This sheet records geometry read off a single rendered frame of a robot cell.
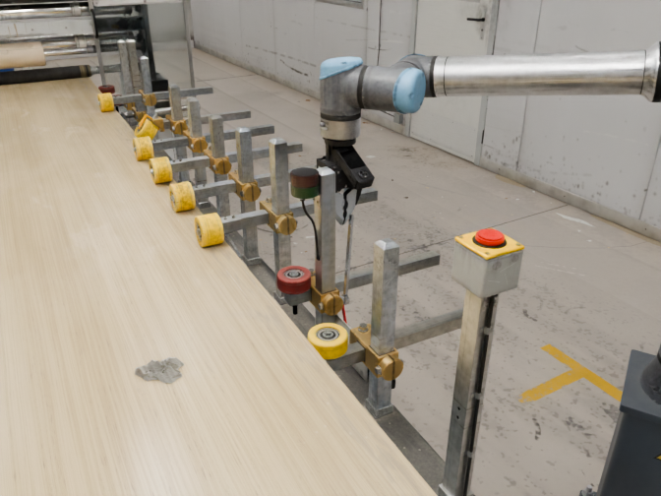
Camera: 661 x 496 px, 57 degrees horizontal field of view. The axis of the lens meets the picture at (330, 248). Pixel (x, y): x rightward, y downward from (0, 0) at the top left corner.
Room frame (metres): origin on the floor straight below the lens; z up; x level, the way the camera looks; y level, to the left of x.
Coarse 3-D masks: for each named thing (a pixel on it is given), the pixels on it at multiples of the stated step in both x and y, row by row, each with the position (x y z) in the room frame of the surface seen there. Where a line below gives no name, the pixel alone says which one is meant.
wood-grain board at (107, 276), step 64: (0, 128) 2.44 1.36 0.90; (64, 128) 2.44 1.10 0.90; (128, 128) 2.44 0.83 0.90; (0, 192) 1.74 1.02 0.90; (64, 192) 1.74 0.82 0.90; (128, 192) 1.74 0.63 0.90; (0, 256) 1.32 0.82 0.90; (64, 256) 1.32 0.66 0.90; (128, 256) 1.32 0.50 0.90; (192, 256) 1.32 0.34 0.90; (0, 320) 1.04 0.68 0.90; (64, 320) 1.04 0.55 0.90; (128, 320) 1.04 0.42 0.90; (192, 320) 1.04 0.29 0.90; (256, 320) 1.04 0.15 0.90; (0, 384) 0.84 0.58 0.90; (64, 384) 0.84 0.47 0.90; (128, 384) 0.84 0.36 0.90; (192, 384) 0.84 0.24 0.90; (256, 384) 0.84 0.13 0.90; (320, 384) 0.84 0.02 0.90; (0, 448) 0.69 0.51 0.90; (64, 448) 0.69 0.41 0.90; (128, 448) 0.69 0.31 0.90; (192, 448) 0.69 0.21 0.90; (256, 448) 0.69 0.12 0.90; (320, 448) 0.69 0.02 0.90; (384, 448) 0.69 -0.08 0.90
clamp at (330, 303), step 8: (312, 280) 1.25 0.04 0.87; (312, 288) 1.23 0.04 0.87; (336, 288) 1.22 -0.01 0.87; (312, 296) 1.23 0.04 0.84; (320, 296) 1.19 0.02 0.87; (328, 296) 1.19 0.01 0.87; (336, 296) 1.19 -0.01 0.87; (320, 304) 1.18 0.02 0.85; (328, 304) 1.17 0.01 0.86; (336, 304) 1.18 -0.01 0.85; (320, 312) 1.19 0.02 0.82; (328, 312) 1.17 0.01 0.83; (336, 312) 1.18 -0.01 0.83
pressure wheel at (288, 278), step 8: (280, 272) 1.23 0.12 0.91; (288, 272) 1.24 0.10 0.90; (296, 272) 1.23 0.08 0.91; (304, 272) 1.23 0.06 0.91; (280, 280) 1.20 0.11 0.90; (288, 280) 1.19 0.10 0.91; (296, 280) 1.19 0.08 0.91; (304, 280) 1.20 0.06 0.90; (280, 288) 1.20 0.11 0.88; (288, 288) 1.19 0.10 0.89; (296, 288) 1.19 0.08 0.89; (304, 288) 1.20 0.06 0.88; (296, 312) 1.22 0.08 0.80
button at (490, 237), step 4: (476, 232) 0.78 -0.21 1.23; (480, 232) 0.77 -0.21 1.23; (484, 232) 0.77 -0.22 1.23; (488, 232) 0.77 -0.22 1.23; (492, 232) 0.77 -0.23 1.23; (496, 232) 0.77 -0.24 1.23; (500, 232) 0.77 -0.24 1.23; (476, 236) 0.77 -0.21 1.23; (480, 236) 0.76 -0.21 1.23; (484, 236) 0.76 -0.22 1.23; (488, 236) 0.76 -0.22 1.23; (492, 236) 0.76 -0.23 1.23; (496, 236) 0.76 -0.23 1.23; (500, 236) 0.76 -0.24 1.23; (504, 236) 0.77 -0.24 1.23; (480, 240) 0.76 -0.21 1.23; (484, 240) 0.75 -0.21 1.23; (488, 240) 0.75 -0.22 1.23; (492, 240) 0.75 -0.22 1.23; (496, 240) 0.75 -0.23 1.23; (500, 240) 0.75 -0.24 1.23; (504, 240) 0.76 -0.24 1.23; (484, 244) 0.76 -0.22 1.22; (488, 244) 0.75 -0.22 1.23; (492, 244) 0.75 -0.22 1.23; (496, 244) 0.75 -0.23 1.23
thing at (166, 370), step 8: (152, 360) 0.88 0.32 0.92; (168, 360) 0.89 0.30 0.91; (176, 360) 0.90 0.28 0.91; (136, 368) 0.87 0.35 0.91; (144, 368) 0.87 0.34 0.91; (152, 368) 0.87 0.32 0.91; (160, 368) 0.87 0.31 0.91; (168, 368) 0.86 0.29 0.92; (176, 368) 0.88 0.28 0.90; (144, 376) 0.86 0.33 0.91; (152, 376) 0.85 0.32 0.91; (160, 376) 0.85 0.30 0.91; (168, 376) 0.86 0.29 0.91; (176, 376) 0.86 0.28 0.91
